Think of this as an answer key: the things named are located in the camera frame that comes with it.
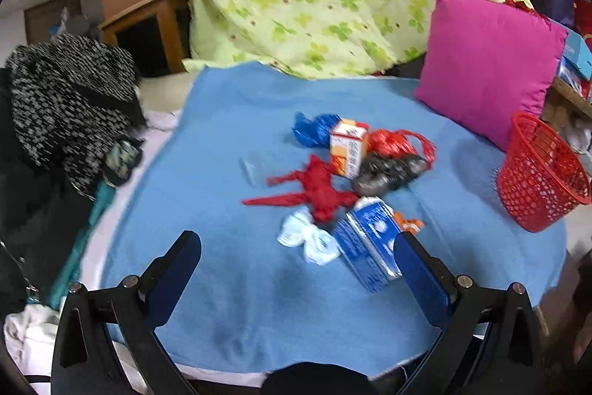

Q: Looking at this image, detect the clear plastic container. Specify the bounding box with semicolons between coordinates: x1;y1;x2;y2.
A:
241;151;277;187

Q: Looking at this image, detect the black jacket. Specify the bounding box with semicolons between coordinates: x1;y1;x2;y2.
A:
1;69;93;316

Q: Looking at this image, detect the blue plastic bag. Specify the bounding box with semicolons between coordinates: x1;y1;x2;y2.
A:
292;112;341;148

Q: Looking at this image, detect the light blue cardboard box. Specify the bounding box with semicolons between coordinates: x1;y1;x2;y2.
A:
555;21;591;81

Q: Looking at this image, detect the red knotted plastic bag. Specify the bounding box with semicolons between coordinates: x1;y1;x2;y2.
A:
242;154;359;224

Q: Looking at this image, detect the red plastic bag with handles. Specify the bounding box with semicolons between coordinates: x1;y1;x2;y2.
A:
367;129;437;165

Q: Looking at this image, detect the orange plastic bag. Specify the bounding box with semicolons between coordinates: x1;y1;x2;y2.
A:
393;211;424;235

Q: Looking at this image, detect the blue toothpaste box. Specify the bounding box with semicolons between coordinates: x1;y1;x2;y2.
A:
332;197;402;293

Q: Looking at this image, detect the blue towel blanket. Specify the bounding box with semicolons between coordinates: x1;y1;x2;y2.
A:
100;63;566;376

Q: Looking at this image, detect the magenta pillow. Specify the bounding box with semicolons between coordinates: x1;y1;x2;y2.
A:
416;0;567;150

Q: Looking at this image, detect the black white patterned garment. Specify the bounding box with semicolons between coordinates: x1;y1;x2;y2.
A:
5;34;145;195

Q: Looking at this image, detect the orange white medicine box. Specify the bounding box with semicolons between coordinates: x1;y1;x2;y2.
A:
329;119;369;180

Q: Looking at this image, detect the red plastic mesh basket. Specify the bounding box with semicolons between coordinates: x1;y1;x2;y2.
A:
497;112;591;232

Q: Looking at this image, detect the light blue face mask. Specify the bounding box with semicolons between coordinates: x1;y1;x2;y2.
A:
277;205;341;266

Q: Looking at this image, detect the black plastic bag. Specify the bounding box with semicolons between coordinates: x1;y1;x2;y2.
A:
351;153;430;197

